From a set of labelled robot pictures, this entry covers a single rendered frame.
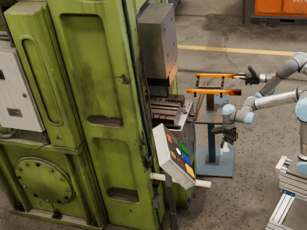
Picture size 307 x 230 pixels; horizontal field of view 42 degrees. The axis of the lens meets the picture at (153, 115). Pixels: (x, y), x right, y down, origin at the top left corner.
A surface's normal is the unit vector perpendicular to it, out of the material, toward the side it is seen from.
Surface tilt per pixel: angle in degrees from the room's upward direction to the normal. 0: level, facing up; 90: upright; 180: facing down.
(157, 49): 90
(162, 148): 30
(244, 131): 0
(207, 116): 0
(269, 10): 90
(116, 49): 89
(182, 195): 90
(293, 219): 0
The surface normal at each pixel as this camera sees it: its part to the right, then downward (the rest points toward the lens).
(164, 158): -0.59, -0.59
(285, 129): -0.11, -0.79
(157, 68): -0.30, 0.61
